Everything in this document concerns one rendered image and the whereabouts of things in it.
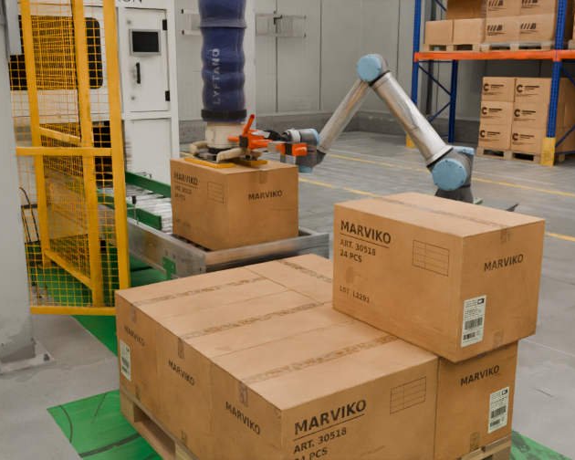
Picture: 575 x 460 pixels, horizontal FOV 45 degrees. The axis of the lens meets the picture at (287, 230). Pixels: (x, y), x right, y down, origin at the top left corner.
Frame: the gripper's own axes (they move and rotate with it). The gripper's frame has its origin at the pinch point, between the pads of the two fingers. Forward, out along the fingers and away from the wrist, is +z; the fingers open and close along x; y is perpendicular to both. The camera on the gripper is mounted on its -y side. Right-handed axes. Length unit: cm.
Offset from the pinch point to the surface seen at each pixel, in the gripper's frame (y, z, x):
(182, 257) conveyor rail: 12, 33, -54
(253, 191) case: -4.8, 3.6, -22.3
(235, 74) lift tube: 17.7, -0.4, 30.3
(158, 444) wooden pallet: -54, 76, -106
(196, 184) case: 25.3, 17.5, -22.8
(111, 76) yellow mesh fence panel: 65, 43, 28
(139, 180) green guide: 194, -23, -49
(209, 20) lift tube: 23, 11, 55
